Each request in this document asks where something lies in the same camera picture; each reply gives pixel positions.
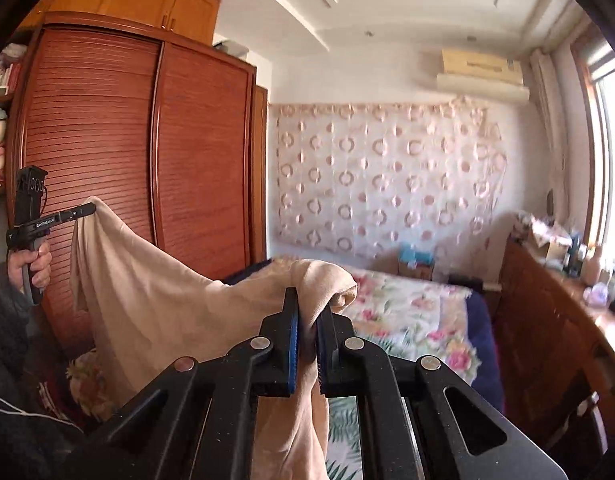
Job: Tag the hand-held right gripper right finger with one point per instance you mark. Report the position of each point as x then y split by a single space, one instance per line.
327 355

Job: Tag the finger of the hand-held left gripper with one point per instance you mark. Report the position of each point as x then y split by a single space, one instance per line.
82 210

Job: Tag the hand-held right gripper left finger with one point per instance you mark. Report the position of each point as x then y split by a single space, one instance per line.
291 350

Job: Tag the beige printed t-shirt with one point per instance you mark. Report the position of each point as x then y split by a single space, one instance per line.
152 285

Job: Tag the person's left forearm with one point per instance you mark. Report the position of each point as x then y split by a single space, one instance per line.
7 325

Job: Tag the person's left hand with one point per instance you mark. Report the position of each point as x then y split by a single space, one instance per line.
43 267

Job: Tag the floral quilt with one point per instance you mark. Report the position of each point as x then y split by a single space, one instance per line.
412 310

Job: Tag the reddish wooden slatted wardrobe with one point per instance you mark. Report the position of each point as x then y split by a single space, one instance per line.
197 160

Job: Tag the cardboard box with blue items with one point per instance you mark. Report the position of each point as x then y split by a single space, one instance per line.
416 262

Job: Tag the row of books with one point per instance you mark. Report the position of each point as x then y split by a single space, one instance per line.
5 72

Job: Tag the navy blue bed sheet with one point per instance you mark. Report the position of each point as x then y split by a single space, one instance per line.
487 350

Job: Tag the sheer curtain with pink circles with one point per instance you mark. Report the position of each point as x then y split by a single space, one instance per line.
387 175

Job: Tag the wooden sideboard cabinet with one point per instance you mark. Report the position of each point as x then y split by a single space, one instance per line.
537 310

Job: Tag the person's dark jacket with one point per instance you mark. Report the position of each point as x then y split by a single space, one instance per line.
22 440

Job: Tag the pale purple tissue pack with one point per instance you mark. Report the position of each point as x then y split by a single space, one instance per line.
596 296

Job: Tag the pink bottle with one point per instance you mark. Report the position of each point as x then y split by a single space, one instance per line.
594 265

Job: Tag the wrapped white pipes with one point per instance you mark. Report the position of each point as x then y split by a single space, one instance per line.
547 125

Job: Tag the wooden framed window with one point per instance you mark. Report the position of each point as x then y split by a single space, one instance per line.
607 135

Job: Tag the cream wall air conditioner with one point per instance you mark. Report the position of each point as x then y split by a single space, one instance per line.
482 75

